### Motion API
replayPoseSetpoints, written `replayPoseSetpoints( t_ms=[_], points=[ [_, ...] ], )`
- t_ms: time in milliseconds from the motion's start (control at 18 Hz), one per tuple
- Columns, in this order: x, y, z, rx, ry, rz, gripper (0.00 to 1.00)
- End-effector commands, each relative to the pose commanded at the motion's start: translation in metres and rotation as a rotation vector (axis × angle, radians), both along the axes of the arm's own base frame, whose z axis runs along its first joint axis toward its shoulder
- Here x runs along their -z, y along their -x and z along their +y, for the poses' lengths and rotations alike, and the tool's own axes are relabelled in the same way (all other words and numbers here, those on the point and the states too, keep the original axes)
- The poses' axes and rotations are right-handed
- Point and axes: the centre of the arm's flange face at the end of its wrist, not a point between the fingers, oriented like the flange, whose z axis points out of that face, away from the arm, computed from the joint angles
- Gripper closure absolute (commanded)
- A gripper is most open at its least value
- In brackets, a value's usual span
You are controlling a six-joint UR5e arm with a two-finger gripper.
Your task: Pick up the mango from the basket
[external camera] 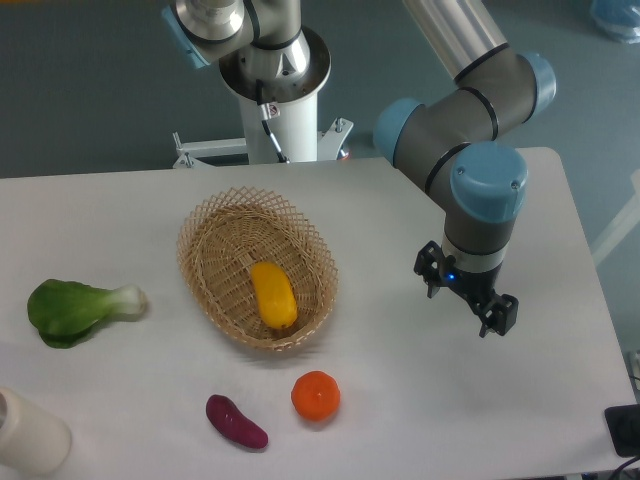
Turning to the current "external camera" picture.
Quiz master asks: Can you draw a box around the purple sweet potato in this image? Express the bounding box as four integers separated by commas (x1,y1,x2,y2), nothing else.
205,394,269,450

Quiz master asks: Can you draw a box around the blue bag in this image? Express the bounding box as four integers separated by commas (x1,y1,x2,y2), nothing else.
590,0,639,44

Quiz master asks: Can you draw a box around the woven wicker basket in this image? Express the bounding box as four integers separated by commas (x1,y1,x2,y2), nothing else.
177,187,338,351

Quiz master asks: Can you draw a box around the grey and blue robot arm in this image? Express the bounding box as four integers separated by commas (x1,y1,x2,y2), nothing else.
163,1,556,335

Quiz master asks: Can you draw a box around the white frame bar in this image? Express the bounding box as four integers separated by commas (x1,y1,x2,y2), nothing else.
590,170,639,268

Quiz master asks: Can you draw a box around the cream white bottle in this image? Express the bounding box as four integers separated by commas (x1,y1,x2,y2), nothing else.
1,387,72,475

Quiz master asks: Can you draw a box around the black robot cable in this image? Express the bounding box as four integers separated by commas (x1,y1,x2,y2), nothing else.
255,78,291,164

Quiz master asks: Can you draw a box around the green bok choy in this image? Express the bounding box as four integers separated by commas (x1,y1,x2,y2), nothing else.
27,279,147,349

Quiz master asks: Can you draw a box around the yellow mango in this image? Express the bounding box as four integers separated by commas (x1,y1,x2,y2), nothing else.
250,262,298,330

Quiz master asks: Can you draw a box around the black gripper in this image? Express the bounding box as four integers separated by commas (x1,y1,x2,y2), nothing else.
414,241,519,338

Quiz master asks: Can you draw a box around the black device at edge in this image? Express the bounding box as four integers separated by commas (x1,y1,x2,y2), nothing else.
604,404,639,457

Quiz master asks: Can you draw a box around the orange tangerine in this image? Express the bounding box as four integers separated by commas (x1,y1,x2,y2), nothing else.
291,371,341,422

